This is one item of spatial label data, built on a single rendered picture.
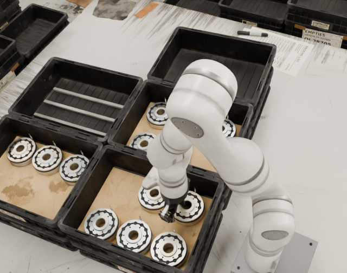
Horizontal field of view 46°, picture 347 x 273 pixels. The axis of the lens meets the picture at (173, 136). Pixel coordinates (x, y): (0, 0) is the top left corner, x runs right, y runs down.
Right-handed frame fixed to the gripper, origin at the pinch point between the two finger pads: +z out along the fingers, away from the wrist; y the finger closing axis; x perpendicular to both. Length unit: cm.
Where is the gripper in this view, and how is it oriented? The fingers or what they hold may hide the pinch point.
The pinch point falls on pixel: (175, 209)
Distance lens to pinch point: 119.9
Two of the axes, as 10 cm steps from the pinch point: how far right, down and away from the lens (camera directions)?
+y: 4.9, -7.1, 5.0
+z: 0.5, 5.9, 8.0
